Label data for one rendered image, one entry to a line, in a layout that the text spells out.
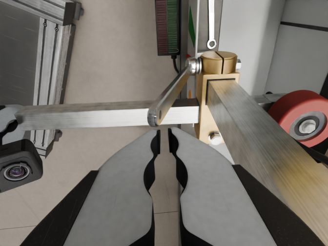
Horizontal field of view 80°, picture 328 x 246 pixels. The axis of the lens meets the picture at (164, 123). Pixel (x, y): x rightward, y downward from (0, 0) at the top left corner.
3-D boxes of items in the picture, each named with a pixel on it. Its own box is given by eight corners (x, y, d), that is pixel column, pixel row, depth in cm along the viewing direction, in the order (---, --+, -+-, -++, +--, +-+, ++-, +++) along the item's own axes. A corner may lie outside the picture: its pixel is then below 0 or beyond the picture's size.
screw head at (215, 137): (207, 142, 32) (209, 147, 31) (208, 131, 31) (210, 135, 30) (220, 141, 32) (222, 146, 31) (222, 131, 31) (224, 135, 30)
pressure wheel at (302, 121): (242, 114, 38) (272, 153, 28) (250, 73, 34) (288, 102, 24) (284, 112, 38) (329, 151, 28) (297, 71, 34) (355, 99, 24)
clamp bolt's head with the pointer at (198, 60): (178, 62, 41) (186, 77, 27) (178, 49, 40) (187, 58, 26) (187, 62, 41) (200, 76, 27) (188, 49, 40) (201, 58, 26)
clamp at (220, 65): (193, 128, 36) (198, 145, 32) (196, 51, 29) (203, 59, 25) (224, 127, 36) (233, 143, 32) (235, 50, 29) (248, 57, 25)
